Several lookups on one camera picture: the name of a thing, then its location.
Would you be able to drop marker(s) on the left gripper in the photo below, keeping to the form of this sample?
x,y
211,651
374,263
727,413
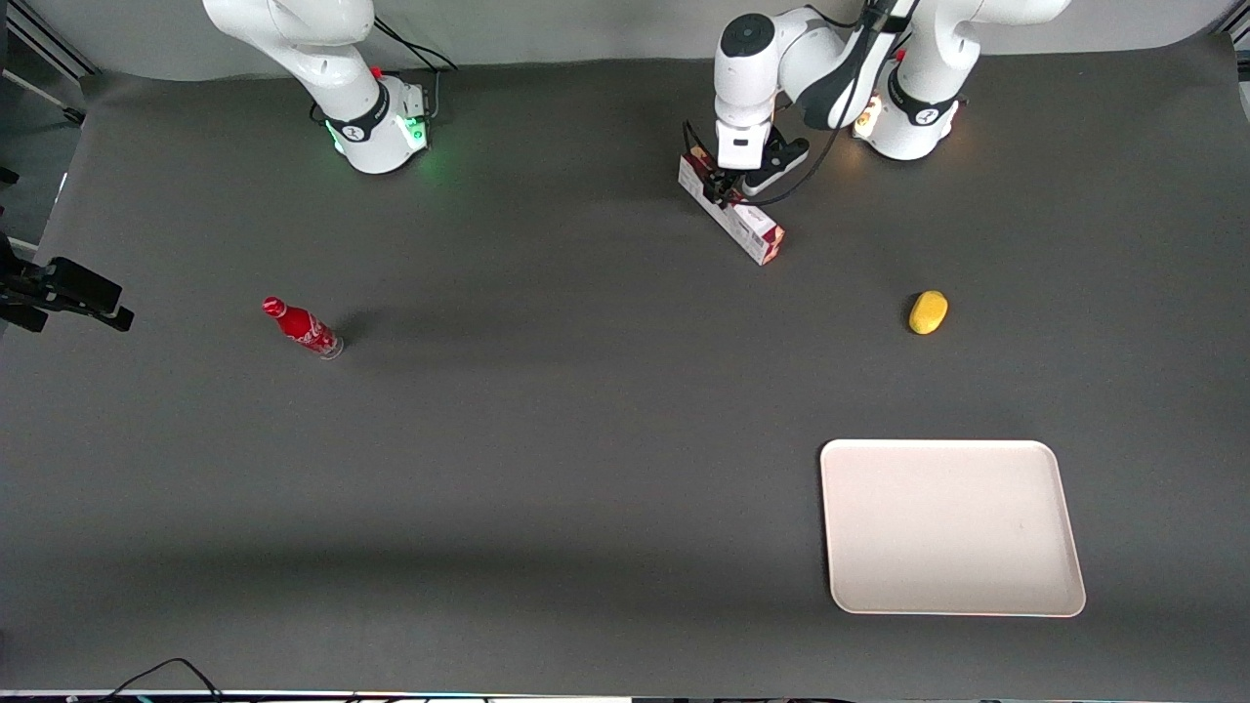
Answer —
x,y
724,181

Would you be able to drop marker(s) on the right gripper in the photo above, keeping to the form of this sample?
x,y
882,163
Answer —
x,y
11,271

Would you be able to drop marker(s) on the red cookie box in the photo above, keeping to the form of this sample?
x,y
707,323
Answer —
x,y
752,227

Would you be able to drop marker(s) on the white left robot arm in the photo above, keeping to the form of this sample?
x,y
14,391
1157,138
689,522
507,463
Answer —
x,y
908,59

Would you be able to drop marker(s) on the white plastic tray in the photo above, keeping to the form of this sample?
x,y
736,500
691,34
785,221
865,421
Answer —
x,y
952,527

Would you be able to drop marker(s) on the red cola bottle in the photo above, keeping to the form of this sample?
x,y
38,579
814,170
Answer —
x,y
301,326

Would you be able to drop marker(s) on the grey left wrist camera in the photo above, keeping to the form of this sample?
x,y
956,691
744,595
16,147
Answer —
x,y
776,161

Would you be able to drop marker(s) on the aluminium frame bar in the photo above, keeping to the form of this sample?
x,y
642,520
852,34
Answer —
x,y
49,37

